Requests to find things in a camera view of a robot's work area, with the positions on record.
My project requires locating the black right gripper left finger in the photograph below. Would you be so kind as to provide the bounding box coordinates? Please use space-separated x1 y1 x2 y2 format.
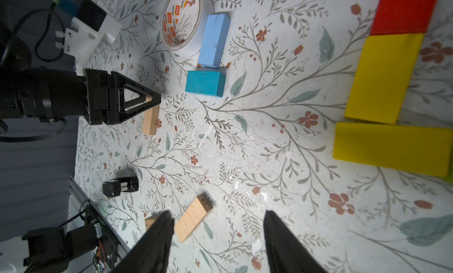
112 211 175 273

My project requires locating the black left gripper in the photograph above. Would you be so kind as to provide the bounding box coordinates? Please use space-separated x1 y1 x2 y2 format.
84 69 161 125

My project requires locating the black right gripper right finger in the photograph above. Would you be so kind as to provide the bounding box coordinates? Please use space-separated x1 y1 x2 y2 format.
263 211 326 273

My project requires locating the light wooden block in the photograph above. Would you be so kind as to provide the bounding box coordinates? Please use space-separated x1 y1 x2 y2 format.
142 104 159 136

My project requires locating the light wooden block slanted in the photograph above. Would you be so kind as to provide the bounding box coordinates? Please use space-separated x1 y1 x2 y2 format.
175 194 212 243

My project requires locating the teal block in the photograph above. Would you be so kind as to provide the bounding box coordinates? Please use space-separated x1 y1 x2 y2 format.
185 71 226 97

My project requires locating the yellow block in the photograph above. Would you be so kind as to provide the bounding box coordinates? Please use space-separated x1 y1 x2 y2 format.
333 123 453 178
344 33 424 124

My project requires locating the red block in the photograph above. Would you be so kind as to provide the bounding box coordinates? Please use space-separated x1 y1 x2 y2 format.
370 0 437 36

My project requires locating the lime green block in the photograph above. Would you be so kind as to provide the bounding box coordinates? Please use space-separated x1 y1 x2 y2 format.
445 150 453 184

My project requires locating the dark wooden block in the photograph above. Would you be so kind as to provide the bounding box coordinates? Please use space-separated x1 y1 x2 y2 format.
145 215 159 231

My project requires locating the black stapler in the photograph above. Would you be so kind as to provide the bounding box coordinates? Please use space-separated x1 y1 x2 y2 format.
102 176 139 198

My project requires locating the white tape roll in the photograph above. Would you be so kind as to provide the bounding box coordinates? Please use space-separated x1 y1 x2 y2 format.
160 0 214 57

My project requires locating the light blue block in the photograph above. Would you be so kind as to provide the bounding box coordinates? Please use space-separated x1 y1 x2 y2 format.
198 14 230 69

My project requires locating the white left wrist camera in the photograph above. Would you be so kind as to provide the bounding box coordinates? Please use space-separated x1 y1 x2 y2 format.
55 0 122 76

